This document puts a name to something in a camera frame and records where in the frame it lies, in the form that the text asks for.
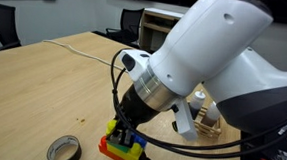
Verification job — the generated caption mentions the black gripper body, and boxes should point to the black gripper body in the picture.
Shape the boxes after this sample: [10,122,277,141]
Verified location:
[114,82,163,133]

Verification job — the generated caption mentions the squeeze bottle dark sauce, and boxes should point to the squeeze bottle dark sauce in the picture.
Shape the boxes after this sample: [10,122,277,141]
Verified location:
[186,89,207,122]

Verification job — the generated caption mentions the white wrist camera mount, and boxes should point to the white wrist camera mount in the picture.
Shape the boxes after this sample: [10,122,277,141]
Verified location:
[170,97,201,142]

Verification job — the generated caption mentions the black office chair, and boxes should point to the black office chair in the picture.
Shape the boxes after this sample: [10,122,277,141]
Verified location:
[0,1,25,56]
[105,6,146,48]

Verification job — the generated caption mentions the green toy brick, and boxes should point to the green toy brick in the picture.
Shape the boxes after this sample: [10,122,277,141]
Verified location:
[106,139,135,154]

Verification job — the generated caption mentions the colourful toy block stack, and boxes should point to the colourful toy block stack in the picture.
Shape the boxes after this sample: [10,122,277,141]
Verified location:
[97,134,142,160]

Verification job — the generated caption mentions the blue toy brick with studs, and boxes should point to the blue toy brick with studs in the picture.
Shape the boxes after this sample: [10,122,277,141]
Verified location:
[130,131,148,150]

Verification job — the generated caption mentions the small yellow toy brick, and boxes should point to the small yellow toy brick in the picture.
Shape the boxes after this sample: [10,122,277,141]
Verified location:
[105,118,119,138]

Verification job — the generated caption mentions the squeeze bottle brown sauce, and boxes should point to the squeeze bottle brown sauce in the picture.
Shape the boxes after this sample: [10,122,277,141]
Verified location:
[200,100,222,129]

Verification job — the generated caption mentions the wooden slat crate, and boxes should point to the wooden slat crate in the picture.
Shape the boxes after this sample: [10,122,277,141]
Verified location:
[192,104,224,141]

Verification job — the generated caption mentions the black tape roll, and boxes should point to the black tape roll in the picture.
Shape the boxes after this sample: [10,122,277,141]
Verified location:
[45,133,84,160]

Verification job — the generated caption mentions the long yellow toy brick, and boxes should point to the long yellow toy brick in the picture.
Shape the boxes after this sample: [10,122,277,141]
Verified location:
[106,141,145,160]

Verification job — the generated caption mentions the white power cable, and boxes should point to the white power cable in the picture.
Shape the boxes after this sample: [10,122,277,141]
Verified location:
[40,39,129,73]

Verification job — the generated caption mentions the wooden console shelf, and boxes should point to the wooden console shelf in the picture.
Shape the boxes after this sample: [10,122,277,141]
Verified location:
[137,6,186,55]

